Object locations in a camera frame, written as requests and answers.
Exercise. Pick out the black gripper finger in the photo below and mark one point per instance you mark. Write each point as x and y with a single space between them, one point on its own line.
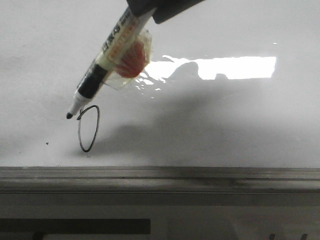
163 10

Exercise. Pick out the black and white whiteboard marker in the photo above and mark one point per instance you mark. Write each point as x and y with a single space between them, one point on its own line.
119 40

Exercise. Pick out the red magnet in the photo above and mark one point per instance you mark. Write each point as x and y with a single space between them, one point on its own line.
133 62

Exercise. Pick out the white whiteboard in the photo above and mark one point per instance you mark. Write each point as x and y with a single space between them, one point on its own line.
231 83

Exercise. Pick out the grey aluminium whiteboard frame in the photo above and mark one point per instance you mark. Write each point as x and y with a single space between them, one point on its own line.
156 179

